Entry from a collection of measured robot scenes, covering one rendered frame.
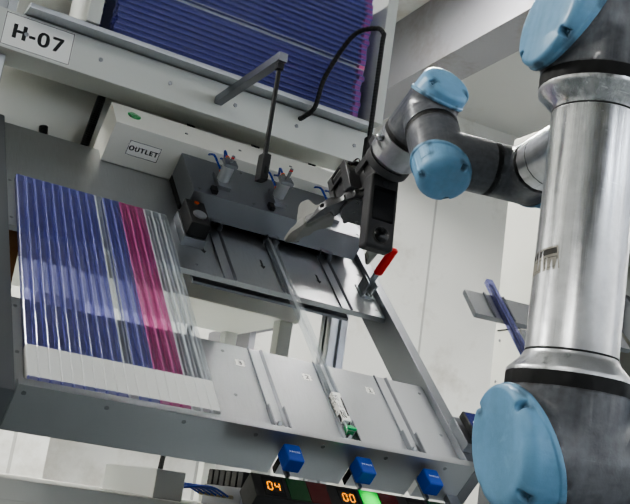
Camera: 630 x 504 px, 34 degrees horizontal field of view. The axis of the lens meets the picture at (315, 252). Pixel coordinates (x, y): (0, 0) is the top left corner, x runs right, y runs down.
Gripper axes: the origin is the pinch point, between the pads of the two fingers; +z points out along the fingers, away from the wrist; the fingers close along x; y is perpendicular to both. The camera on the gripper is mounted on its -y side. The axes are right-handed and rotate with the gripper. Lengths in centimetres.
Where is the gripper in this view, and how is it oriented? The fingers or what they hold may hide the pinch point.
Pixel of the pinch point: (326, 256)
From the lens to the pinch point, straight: 160.3
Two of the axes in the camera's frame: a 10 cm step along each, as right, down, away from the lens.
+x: -8.6, -2.4, -4.5
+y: -1.5, -7.2, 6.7
